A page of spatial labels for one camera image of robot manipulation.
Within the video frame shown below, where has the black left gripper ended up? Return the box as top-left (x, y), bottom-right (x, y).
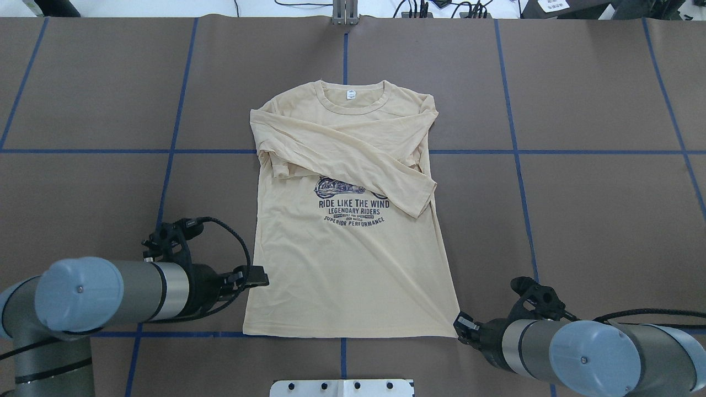
top-left (189, 264), bottom-right (270, 320)

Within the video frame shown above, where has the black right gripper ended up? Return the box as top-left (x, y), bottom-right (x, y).
top-left (453, 312), bottom-right (510, 371)

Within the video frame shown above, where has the cream long-sleeve printed shirt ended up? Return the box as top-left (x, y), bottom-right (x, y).
top-left (243, 81), bottom-right (459, 339)

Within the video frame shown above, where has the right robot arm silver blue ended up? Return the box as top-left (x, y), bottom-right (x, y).
top-left (453, 312), bottom-right (705, 396)

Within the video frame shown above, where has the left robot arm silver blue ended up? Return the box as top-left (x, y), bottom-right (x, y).
top-left (2, 257), bottom-right (269, 396)

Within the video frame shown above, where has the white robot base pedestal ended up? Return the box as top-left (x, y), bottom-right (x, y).
top-left (269, 379), bottom-right (416, 396)

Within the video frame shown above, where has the aluminium frame post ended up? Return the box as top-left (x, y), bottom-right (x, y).
top-left (332, 0), bottom-right (360, 26)

